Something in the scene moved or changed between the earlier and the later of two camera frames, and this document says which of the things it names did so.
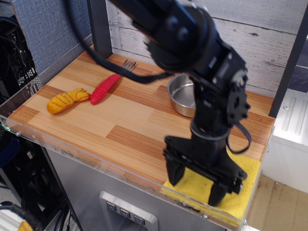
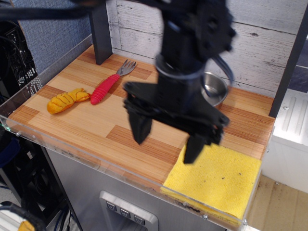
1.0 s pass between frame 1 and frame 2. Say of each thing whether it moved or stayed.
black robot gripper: moved
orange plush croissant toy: stayed
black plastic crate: stayed
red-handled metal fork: stayed
